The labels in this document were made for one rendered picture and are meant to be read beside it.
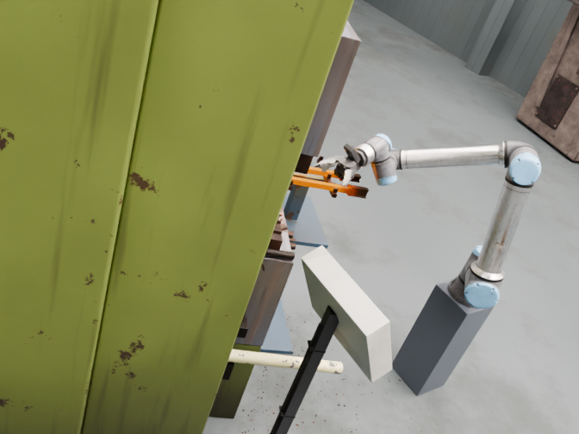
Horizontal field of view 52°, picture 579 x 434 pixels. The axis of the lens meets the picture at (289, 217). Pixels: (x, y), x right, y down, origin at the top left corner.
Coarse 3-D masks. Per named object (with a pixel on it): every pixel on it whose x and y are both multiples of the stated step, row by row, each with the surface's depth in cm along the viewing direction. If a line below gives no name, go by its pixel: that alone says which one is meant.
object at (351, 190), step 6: (294, 180) 259; (300, 180) 260; (306, 180) 262; (312, 180) 264; (306, 186) 262; (312, 186) 262; (318, 186) 263; (324, 186) 264; (330, 186) 264; (336, 186) 266; (348, 186) 269; (354, 186) 268; (360, 186) 270; (342, 192) 267; (348, 192) 268; (354, 192) 269; (360, 192) 270; (366, 192) 270
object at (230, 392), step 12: (240, 348) 244; (252, 348) 245; (240, 372) 252; (228, 384) 255; (240, 384) 256; (216, 396) 259; (228, 396) 260; (240, 396) 261; (216, 408) 263; (228, 408) 264
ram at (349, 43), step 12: (348, 24) 187; (348, 36) 175; (348, 48) 176; (336, 60) 178; (348, 60) 178; (336, 72) 180; (348, 72) 181; (336, 84) 182; (324, 96) 184; (336, 96) 185; (324, 108) 186; (324, 120) 189; (312, 132) 190; (324, 132) 191; (312, 144) 193
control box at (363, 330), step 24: (312, 264) 180; (336, 264) 179; (312, 288) 189; (336, 288) 173; (360, 288) 172; (336, 312) 177; (360, 312) 167; (336, 336) 192; (360, 336) 166; (384, 336) 167; (360, 360) 180; (384, 360) 177
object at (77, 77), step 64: (0, 0) 123; (64, 0) 124; (128, 0) 126; (0, 64) 130; (64, 64) 132; (128, 64) 134; (0, 128) 138; (64, 128) 140; (128, 128) 142; (0, 192) 148; (64, 192) 150; (0, 256) 158; (64, 256) 161; (0, 320) 171; (64, 320) 174; (0, 384) 185; (64, 384) 188
